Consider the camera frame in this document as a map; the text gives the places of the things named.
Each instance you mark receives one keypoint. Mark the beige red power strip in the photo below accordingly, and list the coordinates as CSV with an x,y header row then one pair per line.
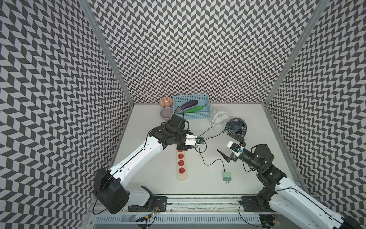
x,y
181,165

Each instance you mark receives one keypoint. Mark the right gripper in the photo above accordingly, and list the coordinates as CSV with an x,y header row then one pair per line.
x,y
232,157

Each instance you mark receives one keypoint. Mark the purple eggplant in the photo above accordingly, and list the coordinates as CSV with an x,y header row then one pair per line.
x,y
187,105

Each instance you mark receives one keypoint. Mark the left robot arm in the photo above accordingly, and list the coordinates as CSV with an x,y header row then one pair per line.
x,y
110,185

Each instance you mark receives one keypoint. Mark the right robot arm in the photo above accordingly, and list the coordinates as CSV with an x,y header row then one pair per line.
x,y
282,194

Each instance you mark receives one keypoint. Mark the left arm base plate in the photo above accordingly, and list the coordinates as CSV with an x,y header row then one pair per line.
x,y
158,203

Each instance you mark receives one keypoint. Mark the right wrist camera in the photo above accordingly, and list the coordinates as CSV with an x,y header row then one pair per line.
x,y
235,148

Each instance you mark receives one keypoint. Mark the dark blue desk fan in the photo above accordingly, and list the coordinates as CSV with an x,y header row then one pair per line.
x,y
236,126

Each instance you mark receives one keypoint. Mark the lilac bowl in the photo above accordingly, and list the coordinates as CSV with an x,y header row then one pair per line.
x,y
166,113

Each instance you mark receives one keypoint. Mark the green adapter of blue fan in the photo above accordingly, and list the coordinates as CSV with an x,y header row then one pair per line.
x,y
226,177

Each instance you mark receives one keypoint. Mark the green chili pepper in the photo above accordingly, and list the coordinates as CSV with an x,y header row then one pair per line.
x,y
194,109

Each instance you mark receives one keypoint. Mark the light blue plastic basket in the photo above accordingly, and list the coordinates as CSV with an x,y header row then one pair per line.
x,y
193,106

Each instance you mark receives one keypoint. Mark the aluminium front rail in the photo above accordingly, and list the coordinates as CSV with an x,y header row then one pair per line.
x,y
201,204

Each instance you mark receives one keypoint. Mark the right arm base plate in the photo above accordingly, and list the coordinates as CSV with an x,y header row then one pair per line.
x,y
255,204

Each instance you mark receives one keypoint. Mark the white desk fan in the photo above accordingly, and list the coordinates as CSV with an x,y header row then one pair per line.
x,y
219,118

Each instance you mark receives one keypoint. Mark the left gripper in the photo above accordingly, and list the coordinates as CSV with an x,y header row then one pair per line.
x,y
183,147

